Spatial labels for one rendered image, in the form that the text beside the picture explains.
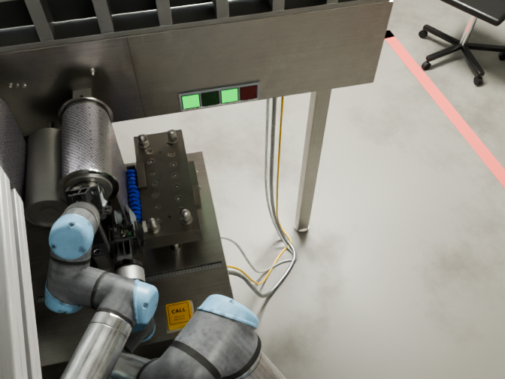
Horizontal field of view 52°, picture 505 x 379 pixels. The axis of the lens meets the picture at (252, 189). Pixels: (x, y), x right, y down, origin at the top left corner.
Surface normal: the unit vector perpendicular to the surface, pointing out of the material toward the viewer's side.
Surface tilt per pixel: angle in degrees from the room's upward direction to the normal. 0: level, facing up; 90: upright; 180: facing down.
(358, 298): 0
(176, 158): 0
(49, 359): 0
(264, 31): 90
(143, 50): 90
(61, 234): 50
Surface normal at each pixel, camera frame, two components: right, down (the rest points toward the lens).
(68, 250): 0.17, 0.22
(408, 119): 0.00, -0.59
